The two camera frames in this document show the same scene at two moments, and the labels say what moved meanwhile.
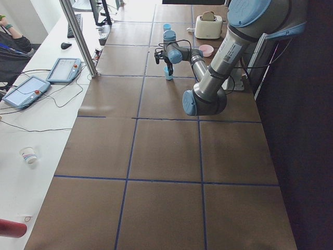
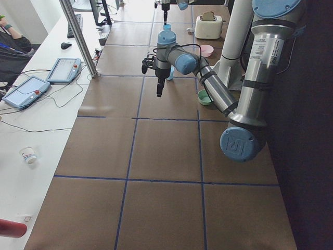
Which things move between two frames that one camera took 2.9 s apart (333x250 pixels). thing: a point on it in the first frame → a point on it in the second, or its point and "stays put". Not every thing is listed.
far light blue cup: [167, 27] stays put
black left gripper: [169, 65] → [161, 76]
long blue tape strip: [124, 194] stays put
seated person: [15, 50] stays put
